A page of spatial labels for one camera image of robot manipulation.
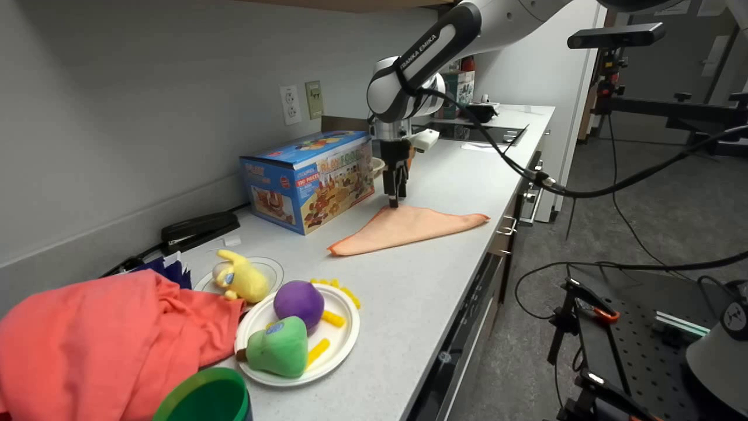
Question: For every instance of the black camera on stand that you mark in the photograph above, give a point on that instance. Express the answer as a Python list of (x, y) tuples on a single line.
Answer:
[(617, 37)]

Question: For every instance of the clear small plate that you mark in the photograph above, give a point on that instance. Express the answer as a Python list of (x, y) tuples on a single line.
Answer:
[(268, 267)]

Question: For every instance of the yellow toy fries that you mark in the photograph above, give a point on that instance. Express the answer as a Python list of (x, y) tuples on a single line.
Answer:
[(339, 324)]

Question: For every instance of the purple plush ball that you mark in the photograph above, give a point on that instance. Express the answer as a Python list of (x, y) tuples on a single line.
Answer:
[(302, 300)]

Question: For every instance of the black stapler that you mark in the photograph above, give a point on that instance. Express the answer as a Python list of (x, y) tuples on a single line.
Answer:
[(196, 231)]

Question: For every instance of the green plush pear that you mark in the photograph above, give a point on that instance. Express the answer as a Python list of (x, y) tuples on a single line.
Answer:
[(280, 349)]

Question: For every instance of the coral red cloth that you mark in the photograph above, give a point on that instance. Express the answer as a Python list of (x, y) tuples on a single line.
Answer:
[(107, 349)]

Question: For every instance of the white round plate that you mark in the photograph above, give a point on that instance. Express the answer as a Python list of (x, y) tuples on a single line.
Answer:
[(260, 317)]

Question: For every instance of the yellow plush toy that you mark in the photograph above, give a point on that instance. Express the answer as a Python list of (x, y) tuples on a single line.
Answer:
[(238, 279)]

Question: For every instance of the dark blue cloth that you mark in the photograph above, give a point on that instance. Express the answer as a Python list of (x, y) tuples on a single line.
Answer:
[(174, 272)]

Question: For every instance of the peach towel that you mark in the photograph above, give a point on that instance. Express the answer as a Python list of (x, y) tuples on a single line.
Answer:
[(394, 229)]

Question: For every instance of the white wall outlet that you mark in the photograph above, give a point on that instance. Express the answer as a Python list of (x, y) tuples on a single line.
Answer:
[(291, 103)]

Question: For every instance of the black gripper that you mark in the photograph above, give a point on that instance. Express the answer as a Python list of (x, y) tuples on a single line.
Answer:
[(396, 157)]

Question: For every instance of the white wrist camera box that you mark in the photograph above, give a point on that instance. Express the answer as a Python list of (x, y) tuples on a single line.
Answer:
[(423, 138)]

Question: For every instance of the green plastic cup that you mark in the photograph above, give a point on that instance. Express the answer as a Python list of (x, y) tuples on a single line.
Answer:
[(215, 395)]

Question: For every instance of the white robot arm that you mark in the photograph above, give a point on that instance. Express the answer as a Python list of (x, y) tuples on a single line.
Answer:
[(404, 88)]

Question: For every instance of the blue toy food box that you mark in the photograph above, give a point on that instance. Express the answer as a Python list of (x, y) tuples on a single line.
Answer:
[(311, 181)]

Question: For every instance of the beige wall switch plate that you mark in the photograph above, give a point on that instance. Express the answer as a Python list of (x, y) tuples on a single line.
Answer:
[(313, 99)]

